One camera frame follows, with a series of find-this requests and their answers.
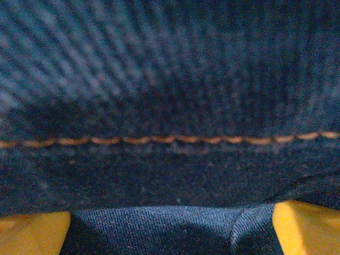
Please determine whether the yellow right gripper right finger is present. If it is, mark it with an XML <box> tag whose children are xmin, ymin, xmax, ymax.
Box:
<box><xmin>272</xmin><ymin>199</ymin><xmax>340</xmax><ymax>255</ymax></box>

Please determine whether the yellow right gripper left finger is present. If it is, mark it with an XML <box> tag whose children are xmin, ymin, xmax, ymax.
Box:
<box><xmin>0</xmin><ymin>211</ymin><xmax>72</xmax><ymax>255</ymax></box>

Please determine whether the blue denim skirt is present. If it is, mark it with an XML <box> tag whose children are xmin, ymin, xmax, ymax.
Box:
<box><xmin>0</xmin><ymin>0</ymin><xmax>340</xmax><ymax>255</ymax></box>

